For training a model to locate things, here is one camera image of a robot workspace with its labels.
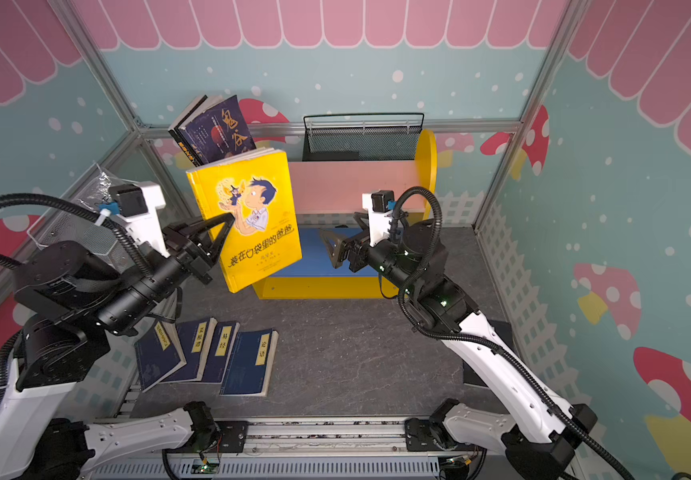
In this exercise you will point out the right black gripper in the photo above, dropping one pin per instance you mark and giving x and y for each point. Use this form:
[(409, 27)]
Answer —
[(356, 253)]

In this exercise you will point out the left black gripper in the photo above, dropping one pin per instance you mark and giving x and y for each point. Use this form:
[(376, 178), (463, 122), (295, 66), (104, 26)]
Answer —
[(185, 243)]

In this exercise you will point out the yellow cartoon boy book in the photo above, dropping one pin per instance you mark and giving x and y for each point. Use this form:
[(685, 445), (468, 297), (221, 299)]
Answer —
[(256, 188)]

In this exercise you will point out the purple old man book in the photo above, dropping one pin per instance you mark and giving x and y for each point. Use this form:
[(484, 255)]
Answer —
[(233, 126)]

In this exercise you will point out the black Murphy's law book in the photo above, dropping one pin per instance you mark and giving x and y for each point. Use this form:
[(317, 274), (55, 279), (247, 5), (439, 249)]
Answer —
[(197, 130)]

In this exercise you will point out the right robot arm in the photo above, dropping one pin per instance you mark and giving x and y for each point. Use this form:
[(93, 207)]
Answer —
[(541, 432)]

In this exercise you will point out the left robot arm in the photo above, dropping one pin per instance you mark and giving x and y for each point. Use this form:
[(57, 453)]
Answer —
[(77, 302)]

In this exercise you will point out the navy book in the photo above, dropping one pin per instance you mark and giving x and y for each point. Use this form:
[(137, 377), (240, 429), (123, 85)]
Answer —
[(196, 339), (221, 349), (250, 366), (159, 354)]

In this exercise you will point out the clear plastic bag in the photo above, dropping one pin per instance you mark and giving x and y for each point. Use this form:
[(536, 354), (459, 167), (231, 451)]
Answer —
[(94, 190)]

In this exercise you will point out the navy book leftmost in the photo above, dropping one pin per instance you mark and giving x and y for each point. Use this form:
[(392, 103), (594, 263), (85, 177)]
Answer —
[(159, 354)]

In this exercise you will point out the navy book rightmost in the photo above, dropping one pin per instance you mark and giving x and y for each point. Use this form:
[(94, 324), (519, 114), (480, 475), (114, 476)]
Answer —
[(250, 366)]

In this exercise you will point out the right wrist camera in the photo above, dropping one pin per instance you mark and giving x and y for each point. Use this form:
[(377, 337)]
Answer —
[(382, 226)]

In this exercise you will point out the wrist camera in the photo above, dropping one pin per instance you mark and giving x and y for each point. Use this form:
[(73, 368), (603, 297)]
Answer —
[(382, 226), (137, 205)]

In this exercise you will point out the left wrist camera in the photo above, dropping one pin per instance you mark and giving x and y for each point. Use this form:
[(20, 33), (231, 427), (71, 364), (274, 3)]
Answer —
[(137, 205)]

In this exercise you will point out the black mesh wire basket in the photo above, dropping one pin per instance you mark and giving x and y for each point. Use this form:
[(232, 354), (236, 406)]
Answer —
[(389, 136)]

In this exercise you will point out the white wire wall basket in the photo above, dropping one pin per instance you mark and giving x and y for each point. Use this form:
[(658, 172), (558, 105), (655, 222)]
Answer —
[(56, 225)]

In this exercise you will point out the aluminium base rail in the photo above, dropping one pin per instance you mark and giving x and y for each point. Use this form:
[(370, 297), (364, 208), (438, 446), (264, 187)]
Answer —
[(323, 448)]

